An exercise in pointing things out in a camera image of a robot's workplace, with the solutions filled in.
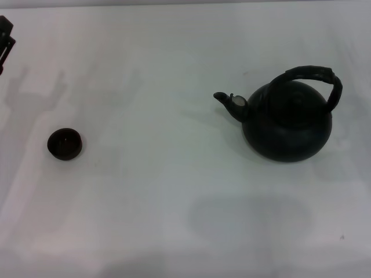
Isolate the black round teapot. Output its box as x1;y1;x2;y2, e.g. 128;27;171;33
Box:
213;65;343;163

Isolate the dark brown teacup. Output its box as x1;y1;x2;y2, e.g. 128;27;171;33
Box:
47;127;84;159

